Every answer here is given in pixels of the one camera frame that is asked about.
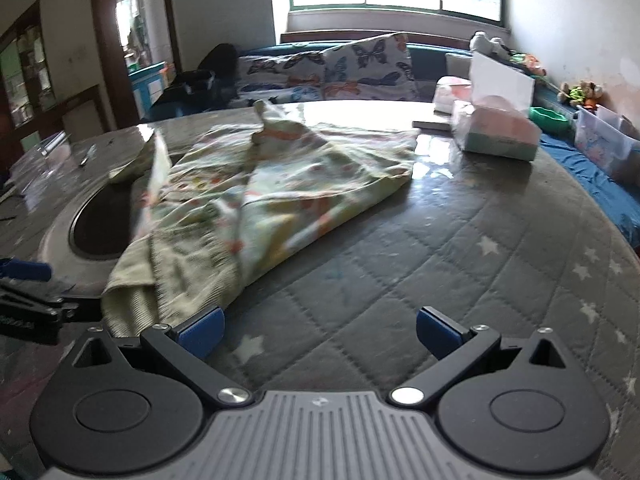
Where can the black cloth heap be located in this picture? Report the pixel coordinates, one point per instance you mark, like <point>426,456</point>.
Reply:
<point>200,80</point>

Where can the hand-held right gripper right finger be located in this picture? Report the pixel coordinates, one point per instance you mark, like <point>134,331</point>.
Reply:
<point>440,332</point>

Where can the brown wooden door frame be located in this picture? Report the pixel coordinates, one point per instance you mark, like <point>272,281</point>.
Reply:
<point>105,60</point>

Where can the butterfly print pillow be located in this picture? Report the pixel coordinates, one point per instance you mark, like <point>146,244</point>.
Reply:
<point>370,65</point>
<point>280,75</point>

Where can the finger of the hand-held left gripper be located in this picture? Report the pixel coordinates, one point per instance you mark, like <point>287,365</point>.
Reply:
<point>25,270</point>

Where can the clear plastic storage box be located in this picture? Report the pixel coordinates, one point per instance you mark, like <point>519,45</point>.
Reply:
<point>605,142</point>

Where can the flat grey book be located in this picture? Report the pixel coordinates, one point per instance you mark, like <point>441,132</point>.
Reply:
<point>430,124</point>

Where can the green bowl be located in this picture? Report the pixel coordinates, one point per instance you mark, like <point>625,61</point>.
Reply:
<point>547,119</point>

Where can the white and black plush toy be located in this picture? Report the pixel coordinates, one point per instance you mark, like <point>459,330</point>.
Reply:
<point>487,42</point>

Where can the wooden glass cabinet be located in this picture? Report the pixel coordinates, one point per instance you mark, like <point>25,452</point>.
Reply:
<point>25,70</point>

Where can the round black induction cooktop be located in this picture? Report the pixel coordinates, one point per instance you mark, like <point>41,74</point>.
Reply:
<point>95,230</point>

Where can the blue cabinet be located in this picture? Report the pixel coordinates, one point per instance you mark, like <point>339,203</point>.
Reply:
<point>145,85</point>

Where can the grey pillow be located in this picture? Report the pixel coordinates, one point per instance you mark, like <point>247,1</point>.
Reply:
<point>456,66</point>

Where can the small colourful plush toy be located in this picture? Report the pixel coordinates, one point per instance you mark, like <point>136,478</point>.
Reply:
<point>580,94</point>

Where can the pink and teal tissue pack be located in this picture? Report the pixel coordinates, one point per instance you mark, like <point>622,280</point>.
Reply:
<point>495,132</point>

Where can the pale green patterned baby jacket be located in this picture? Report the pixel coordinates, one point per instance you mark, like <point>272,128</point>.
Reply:
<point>280,185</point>

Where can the pink and green toy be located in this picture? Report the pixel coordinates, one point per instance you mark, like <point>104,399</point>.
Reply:
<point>527,62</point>

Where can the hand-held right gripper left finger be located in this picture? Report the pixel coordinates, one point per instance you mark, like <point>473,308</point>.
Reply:
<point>202,332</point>

